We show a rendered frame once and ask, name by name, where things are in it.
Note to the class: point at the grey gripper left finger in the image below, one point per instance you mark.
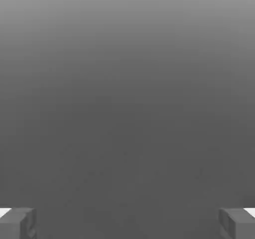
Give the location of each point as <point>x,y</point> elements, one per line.
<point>14,225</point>

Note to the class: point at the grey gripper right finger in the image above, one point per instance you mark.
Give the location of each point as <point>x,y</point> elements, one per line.
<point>241,225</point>

